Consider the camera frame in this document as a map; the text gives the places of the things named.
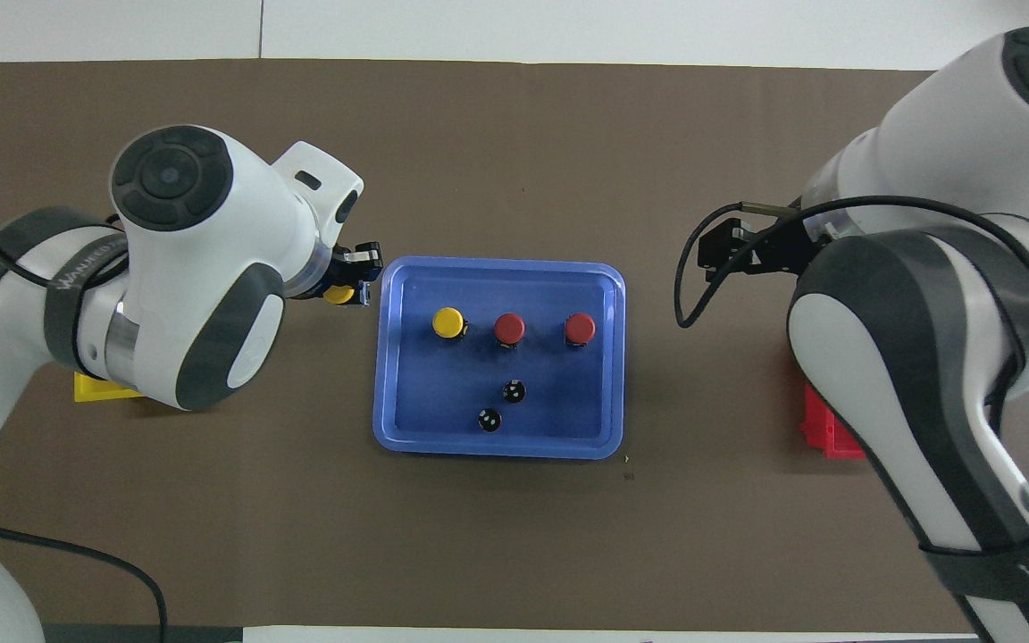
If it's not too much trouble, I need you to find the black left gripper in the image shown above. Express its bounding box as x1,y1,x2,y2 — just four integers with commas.
287,241,384,310

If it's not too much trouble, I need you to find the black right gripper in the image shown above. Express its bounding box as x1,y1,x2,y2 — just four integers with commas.
698,217,826,280

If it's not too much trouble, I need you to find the blue plastic tray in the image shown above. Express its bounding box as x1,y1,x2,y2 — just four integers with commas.
372,256,627,461

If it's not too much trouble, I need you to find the red plastic bin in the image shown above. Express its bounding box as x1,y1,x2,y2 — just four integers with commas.
799,382,868,461

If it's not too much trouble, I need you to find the yellow plastic bin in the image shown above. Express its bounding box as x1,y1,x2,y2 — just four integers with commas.
74,371,146,404

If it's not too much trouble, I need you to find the brown paper mat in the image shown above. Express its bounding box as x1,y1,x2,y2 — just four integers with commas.
0,59,1029,637

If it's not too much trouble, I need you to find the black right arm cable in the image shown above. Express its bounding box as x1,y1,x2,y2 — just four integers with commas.
673,198,1029,330

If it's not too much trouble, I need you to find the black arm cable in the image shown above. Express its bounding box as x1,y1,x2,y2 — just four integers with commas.
673,198,1029,330
0,223,170,643

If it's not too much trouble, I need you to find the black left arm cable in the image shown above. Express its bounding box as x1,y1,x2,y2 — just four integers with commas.
0,223,170,643

